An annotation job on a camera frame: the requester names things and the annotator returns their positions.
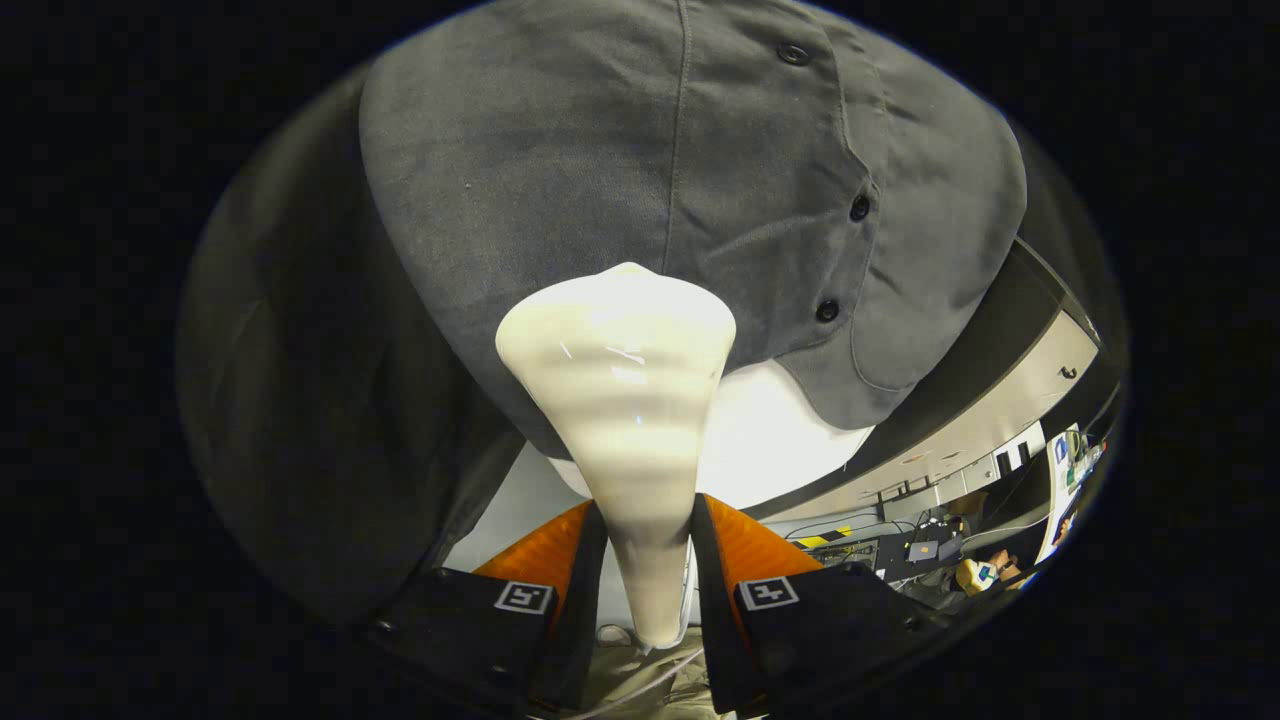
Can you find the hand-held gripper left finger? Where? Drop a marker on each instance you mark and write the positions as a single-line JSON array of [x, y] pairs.
[[585, 620]]

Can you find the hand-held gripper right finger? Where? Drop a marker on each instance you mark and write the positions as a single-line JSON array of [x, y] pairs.
[[712, 620]]

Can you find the grey button shirt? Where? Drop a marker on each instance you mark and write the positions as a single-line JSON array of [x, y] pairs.
[[600, 150]]

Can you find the person's beige trousers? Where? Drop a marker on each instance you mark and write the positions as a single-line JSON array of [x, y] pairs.
[[690, 690]]

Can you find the yellow black floor tape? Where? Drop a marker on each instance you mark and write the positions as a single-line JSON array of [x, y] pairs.
[[823, 537]]

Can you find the white mannequin torso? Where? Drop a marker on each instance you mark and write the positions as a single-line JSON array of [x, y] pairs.
[[780, 440]]

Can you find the black box device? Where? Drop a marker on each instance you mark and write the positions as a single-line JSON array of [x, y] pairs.
[[900, 556]]

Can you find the grey cabinet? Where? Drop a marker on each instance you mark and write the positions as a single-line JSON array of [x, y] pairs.
[[1000, 410]]

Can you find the small blue object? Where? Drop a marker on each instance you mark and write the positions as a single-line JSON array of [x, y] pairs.
[[1060, 450]]

